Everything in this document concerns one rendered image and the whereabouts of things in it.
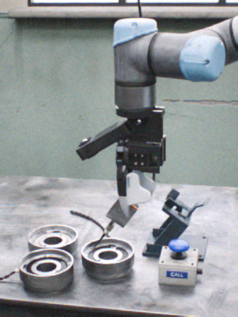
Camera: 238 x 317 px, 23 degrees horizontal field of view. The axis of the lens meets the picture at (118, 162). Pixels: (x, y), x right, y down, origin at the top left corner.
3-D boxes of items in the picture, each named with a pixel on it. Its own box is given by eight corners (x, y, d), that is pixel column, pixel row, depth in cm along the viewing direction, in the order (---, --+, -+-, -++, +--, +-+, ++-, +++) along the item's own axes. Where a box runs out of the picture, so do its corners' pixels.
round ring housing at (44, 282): (78, 267, 119) (77, 249, 118) (69, 296, 109) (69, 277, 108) (27, 265, 120) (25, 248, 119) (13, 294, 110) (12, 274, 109)
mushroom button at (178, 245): (166, 269, 113) (167, 246, 111) (169, 259, 117) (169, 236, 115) (188, 271, 112) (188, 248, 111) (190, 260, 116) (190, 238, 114)
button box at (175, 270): (158, 284, 113) (158, 262, 111) (162, 265, 119) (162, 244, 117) (201, 288, 111) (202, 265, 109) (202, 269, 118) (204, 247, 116)
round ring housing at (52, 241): (34, 240, 130) (32, 223, 129) (81, 241, 129) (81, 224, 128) (23, 264, 121) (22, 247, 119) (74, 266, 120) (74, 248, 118)
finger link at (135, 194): (149, 223, 110) (150, 175, 108) (117, 221, 111) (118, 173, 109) (151, 218, 113) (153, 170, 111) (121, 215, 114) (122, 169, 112)
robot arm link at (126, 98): (109, 86, 103) (120, 77, 111) (110, 112, 105) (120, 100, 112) (152, 88, 102) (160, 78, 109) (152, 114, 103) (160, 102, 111)
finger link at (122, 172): (124, 199, 108) (125, 151, 106) (116, 198, 109) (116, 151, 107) (129, 192, 113) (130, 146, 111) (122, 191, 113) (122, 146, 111)
